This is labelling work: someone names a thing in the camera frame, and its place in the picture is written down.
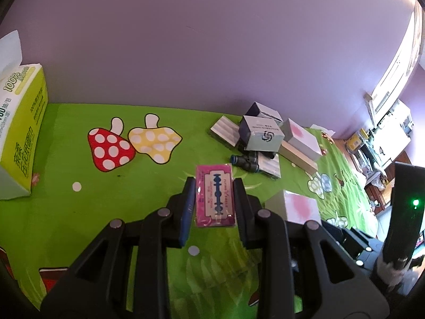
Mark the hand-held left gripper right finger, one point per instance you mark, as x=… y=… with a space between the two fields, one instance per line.
x=240 y=206

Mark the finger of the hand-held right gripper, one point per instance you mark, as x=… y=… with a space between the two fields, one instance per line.
x=355 y=242

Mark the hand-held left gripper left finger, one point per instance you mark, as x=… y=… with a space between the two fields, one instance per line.
x=187 y=212

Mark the thick pink razor blade box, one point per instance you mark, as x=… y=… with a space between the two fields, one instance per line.
x=215 y=196

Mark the black pneumatic fitting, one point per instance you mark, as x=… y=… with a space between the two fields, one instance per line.
x=244 y=161

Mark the brown wooden cabinet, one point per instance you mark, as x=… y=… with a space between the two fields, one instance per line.
x=385 y=186

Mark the blue and white striped box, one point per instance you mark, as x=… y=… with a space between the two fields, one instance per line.
x=226 y=129
x=270 y=166

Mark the white box with pink print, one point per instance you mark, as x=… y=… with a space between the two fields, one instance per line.
x=302 y=138
x=295 y=206

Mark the grey box with swirl logo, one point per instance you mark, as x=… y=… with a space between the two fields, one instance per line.
x=262 y=136

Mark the green printed tablecloth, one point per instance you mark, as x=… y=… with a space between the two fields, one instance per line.
x=99 y=206

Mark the yellow box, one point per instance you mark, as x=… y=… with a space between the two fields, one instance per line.
x=356 y=139

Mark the white appliance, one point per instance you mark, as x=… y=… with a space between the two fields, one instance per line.
x=395 y=126

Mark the green and white tissue pack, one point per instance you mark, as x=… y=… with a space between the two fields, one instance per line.
x=20 y=123

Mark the white window frame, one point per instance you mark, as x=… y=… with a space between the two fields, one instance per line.
x=395 y=69

